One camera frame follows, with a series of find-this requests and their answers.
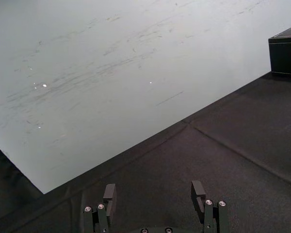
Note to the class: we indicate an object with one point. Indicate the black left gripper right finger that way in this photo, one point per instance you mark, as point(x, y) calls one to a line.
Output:
point(206, 206)

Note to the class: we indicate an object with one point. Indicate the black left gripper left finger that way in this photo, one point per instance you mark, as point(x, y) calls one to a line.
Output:
point(108, 205)

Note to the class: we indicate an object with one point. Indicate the black table cloth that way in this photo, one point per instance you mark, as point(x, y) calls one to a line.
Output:
point(184, 170)

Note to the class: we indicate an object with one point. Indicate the black box with white stitching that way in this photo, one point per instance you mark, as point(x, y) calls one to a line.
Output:
point(286, 53)

